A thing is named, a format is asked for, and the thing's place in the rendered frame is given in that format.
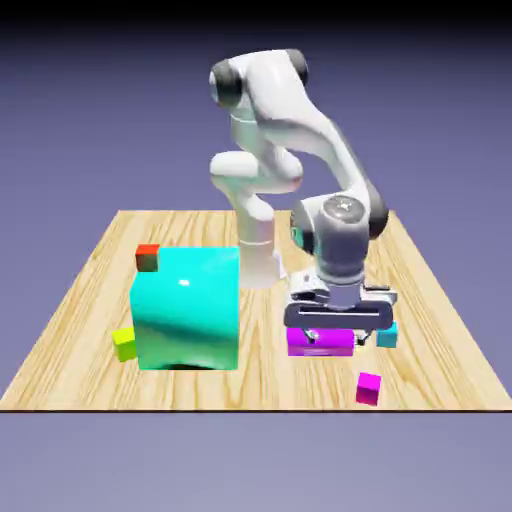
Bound small yellow cube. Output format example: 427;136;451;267
110;326;139;363

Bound small cyan cube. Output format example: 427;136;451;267
374;320;400;349

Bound small magenta cube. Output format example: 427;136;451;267
354;371;383;408

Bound large magenta box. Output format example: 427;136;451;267
286;327;356;358

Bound large cyan box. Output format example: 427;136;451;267
128;246;241;372

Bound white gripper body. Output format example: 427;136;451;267
283;301;395;331

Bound small red cube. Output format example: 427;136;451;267
134;243;161;273

